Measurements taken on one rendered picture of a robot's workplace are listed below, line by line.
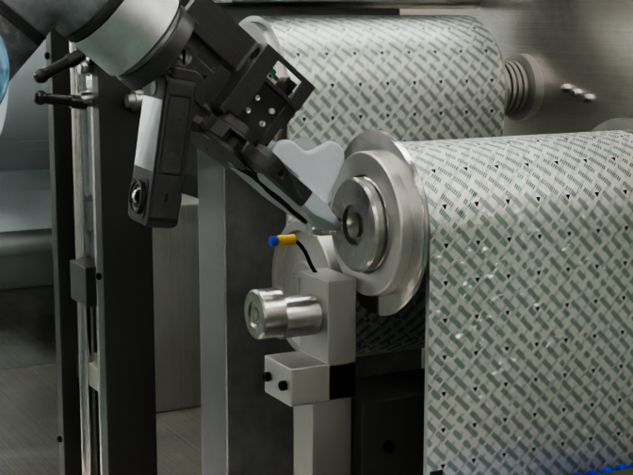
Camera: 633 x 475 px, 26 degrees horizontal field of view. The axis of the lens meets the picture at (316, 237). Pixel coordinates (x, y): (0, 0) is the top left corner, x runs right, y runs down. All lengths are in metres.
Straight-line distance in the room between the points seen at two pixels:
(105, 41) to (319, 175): 0.20
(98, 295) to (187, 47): 0.37
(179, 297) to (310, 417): 0.67
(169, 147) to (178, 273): 0.76
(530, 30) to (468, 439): 0.51
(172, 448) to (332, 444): 0.55
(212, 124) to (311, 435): 0.28
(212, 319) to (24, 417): 0.44
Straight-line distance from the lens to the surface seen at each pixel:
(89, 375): 1.42
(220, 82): 1.03
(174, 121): 1.01
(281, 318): 1.08
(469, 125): 1.34
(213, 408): 1.46
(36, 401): 1.87
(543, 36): 1.44
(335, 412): 1.13
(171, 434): 1.71
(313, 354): 1.13
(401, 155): 1.05
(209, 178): 1.41
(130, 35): 0.98
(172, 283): 1.76
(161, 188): 1.01
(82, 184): 1.38
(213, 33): 1.02
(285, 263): 1.24
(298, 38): 1.27
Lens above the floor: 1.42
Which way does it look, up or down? 10 degrees down
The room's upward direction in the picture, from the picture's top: straight up
